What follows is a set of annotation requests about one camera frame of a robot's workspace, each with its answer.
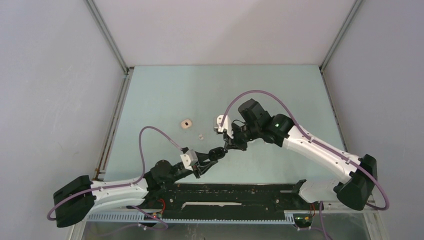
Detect left aluminium frame post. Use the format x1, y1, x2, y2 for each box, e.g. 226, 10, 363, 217
84, 0, 130, 75

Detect white slotted cable duct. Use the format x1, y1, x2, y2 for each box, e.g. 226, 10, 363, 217
86, 211, 299, 225

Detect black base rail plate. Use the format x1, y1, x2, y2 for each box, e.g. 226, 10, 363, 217
138, 183, 321, 222

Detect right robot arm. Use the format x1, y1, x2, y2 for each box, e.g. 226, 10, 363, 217
215, 98, 378, 211

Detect purple cable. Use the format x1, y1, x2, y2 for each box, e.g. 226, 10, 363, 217
219, 89, 390, 240
46, 125, 188, 222

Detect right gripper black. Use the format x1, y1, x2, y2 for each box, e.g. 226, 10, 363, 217
223, 123, 261, 152

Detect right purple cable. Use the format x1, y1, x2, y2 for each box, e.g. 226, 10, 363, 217
219, 89, 390, 240

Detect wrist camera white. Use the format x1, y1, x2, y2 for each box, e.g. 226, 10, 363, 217
180, 149, 199, 171
213, 115, 234, 140

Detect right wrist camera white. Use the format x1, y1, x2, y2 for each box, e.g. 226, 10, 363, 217
213, 115, 234, 140

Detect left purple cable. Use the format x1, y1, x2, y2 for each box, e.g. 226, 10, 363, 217
46, 125, 188, 222

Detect aluminium frame post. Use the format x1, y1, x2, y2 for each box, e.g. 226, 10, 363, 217
84, 0, 130, 75
319, 0, 365, 74

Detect black earbud charging case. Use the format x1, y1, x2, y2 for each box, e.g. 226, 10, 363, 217
208, 146, 228, 161

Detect pink earbud charging case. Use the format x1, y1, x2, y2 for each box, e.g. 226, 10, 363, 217
180, 119, 193, 130

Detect right aluminium frame post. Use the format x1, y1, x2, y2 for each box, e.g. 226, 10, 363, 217
319, 0, 365, 74

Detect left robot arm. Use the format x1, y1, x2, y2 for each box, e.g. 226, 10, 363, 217
47, 147, 228, 228

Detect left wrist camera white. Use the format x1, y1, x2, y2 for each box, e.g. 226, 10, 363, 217
180, 149, 199, 171

